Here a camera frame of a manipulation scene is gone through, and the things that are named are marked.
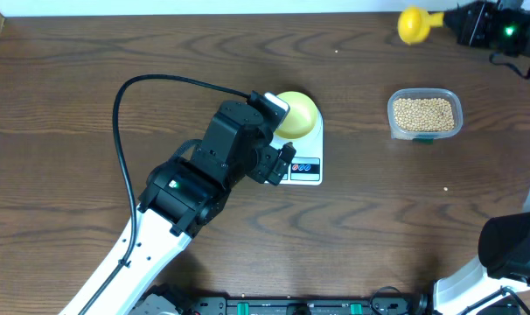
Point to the yellow bowl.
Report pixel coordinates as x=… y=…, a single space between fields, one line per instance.
x=302 y=117

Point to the green tape strip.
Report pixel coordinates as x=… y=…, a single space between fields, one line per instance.
x=423 y=140

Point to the yellow measuring scoop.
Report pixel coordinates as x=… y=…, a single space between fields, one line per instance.
x=414 y=24

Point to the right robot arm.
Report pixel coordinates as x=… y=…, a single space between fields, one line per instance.
x=501 y=268

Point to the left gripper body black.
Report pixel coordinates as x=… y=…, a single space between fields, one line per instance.
x=260 y=164

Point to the soybeans in container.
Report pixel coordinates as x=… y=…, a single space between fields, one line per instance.
x=424 y=115

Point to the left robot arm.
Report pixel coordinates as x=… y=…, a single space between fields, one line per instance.
x=182 y=195

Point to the clear plastic container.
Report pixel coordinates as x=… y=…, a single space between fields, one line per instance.
x=425 y=93

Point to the white digital kitchen scale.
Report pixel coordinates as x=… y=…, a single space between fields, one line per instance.
x=307 y=166

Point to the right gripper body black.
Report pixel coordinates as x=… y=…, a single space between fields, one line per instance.
x=507 y=32

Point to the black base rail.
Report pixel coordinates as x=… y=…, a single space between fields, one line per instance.
x=171 y=300

